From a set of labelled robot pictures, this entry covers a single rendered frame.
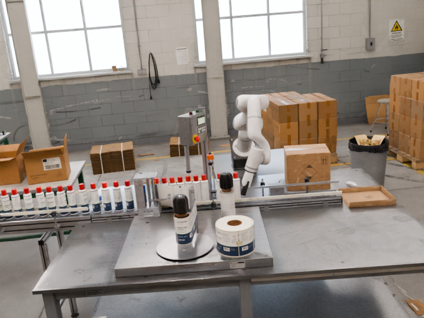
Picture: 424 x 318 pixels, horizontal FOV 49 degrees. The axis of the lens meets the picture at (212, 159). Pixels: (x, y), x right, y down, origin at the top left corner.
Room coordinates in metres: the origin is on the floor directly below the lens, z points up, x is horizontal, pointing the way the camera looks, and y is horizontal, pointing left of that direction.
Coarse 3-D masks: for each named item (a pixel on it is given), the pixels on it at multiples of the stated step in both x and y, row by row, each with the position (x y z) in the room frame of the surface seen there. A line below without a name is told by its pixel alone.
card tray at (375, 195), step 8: (344, 192) 2.97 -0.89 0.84; (352, 192) 2.96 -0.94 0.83; (360, 192) 2.95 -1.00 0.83; (368, 192) 2.94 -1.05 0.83; (376, 192) 2.93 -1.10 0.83; (384, 192) 2.90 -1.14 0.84; (344, 200) 2.84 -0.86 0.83; (352, 200) 2.83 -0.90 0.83; (360, 200) 2.82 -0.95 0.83; (368, 200) 2.81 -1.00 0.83; (376, 200) 2.71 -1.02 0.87; (384, 200) 2.71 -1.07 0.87; (392, 200) 2.71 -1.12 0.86
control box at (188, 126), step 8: (192, 112) 2.98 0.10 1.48; (200, 112) 2.96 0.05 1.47; (184, 120) 2.87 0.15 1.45; (192, 120) 2.87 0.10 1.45; (184, 128) 2.87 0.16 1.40; (192, 128) 2.86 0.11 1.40; (184, 136) 2.88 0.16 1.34; (192, 136) 2.85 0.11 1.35; (200, 136) 2.92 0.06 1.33; (184, 144) 2.88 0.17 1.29; (192, 144) 2.85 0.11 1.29
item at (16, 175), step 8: (8, 144) 4.33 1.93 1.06; (16, 144) 4.32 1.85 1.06; (24, 144) 4.18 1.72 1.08; (0, 152) 4.20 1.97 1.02; (8, 152) 4.21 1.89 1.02; (16, 152) 3.97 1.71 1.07; (0, 160) 3.84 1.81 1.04; (8, 160) 3.83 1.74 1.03; (16, 160) 3.96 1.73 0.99; (0, 168) 3.94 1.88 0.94; (8, 168) 3.95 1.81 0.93; (16, 168) 3.96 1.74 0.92; (0, 176) 3.94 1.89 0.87; (8, 176) 3.95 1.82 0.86; (16, 176) 3.96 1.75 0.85; (24, 176) 4.10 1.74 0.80; (0, 184) 3.94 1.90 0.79; (8, 184) 3.95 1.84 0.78
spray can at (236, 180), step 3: (234, 174) 2.83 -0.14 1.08; (237, 174) 2.84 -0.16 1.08; (234, 177) 2.83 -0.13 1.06; (237, 177) 2.83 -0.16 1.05; (234, 180) 2.82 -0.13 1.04; (237, 180) 2.82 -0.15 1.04; (234, 183) 2.82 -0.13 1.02; (237, 183) 2.82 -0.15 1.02; (234, 186) 2.82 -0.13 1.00; (237, 186) 2.82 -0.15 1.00; (234, 189) 2.83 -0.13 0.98; (237, 189) 2.82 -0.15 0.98; (234, 192) 2.83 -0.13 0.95; (237, 192) 2.82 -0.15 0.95; (234, 195) 2.83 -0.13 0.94; (237, 195) 2.82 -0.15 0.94; (240, 195) 2.84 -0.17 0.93; (234, 198) 2.83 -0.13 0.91; (237, 198) 2.82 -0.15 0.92
